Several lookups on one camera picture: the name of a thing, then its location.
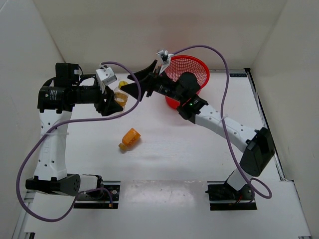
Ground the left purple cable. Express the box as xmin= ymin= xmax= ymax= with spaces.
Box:
xmin=16 ymin=61 xmax=143 ymax=222

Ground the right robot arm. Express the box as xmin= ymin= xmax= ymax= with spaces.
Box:
xmin=121 ymin=56 xmax=274 ymax=199

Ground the purple cable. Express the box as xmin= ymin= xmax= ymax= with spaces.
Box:
xmin=16 ymin=61 xmax=143 ymax=222
xmin=169 ymin=44 xmax=272 ymax=200

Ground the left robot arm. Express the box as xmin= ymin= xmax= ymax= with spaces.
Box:
xmin=25 ymin=63 xmax=123 ymax=199

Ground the orange plastic bottle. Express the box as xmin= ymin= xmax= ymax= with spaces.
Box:
xmin=119 ymin=128 xmax=141 ymax=151

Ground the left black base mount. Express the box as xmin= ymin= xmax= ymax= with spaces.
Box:
xmin=73 ymin=181 xmax=121 ymax=210

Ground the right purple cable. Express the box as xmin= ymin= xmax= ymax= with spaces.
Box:
xmin=169 ymin=44 xmax=272 ymax=200

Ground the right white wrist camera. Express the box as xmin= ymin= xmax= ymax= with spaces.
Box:
xmin=157 ymin=49 xmax=174 ymax=75

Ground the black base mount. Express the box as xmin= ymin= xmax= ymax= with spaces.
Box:
xmin=73 ymin=181 xmax=121 ymax=210
xmin=205 ymin=182 xmax=257 ymax=211

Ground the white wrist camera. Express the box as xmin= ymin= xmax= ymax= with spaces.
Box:
xmin=157 ymin=49 xmax=174 ymax=75
xmin=95 ymin=67 xmax=117 ymax=92

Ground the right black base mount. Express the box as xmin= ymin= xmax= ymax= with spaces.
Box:
xmin=205 ymin=182 xmax=257 ymax=211

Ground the red mesh plastic bin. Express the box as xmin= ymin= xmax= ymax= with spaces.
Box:
xmin=161 ymin=55 xmax=210 ymax=95

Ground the clear bottle yellow cap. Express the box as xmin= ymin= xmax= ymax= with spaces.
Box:
xmin=114 ymin=81 xmax=129 ymax=115

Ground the left aluminium frame rail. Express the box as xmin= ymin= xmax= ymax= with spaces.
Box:
xmin=12 ymin=74 xmax=78 ymax=239

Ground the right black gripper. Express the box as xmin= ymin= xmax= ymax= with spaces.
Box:
xmin=121 ymin=60 xmax=185 ymax=103

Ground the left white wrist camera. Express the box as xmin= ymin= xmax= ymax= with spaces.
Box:
xmin=95 ymin=67 xmax=117 ymax=92

